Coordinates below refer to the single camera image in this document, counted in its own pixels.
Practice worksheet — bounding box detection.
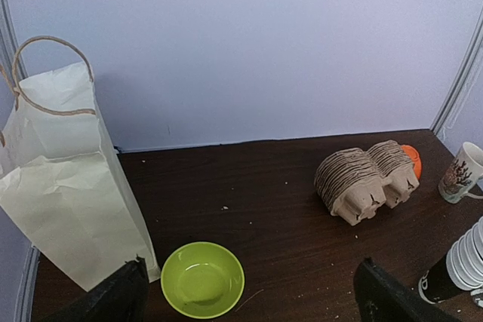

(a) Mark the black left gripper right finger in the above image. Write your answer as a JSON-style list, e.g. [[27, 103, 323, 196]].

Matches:
[[355, 258, 457, 321]]

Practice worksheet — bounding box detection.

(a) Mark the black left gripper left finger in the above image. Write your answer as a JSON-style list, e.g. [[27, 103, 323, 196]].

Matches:
[[44, 256, 149, 322]]

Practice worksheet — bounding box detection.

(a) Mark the stack of white paper cups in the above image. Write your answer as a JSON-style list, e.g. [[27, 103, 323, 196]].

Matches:
[[418, 219, 482, 304]]

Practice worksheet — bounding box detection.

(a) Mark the white paper takeout bag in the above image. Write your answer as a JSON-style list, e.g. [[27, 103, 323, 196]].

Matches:
[[1, 59, 161, 291]]

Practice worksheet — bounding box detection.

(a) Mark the green plastic bowl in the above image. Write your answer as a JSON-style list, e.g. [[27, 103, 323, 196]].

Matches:
[[160, 241, 245, 320]]

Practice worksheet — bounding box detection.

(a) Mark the stack of cardboard cup carriers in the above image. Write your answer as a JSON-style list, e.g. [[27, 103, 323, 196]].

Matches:
[[314, 140, 420, 225]]

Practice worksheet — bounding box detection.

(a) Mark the ceramic mug with tree print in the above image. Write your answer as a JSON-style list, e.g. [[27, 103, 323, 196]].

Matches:
[[438, 142, 482, 204]]

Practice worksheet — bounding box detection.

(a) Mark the orange plastic bowl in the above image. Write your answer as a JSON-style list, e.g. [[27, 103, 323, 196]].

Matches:
[[401, 145, 422, 179]]

